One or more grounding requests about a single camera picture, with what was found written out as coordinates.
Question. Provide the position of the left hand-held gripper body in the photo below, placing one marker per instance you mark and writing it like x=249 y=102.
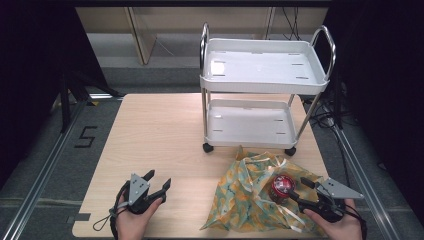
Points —
x=137 y=190

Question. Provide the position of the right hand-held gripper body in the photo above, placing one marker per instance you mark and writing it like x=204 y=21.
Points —
x=335 y=195

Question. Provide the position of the red lidded jar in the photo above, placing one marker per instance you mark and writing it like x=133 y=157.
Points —
x=281 y=188

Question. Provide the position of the yellow green patterned bag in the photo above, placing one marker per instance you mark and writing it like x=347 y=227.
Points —
x=240 y=203

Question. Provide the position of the white two-tier cart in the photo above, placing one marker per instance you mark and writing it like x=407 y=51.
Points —
x=263 y=66

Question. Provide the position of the person's left hand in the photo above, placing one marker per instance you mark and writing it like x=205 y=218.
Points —
x=133 y=223

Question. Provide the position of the person's right hand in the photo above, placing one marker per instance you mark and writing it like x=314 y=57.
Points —
x=340 y=230

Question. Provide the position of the black tape strip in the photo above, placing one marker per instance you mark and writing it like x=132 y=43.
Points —
x=81 y=217

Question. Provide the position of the black metal stand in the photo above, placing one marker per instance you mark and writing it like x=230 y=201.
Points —
x=65 y=106

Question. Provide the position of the aluminium floor rail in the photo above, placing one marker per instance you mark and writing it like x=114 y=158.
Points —
x=363 y=186
x=36 y=186

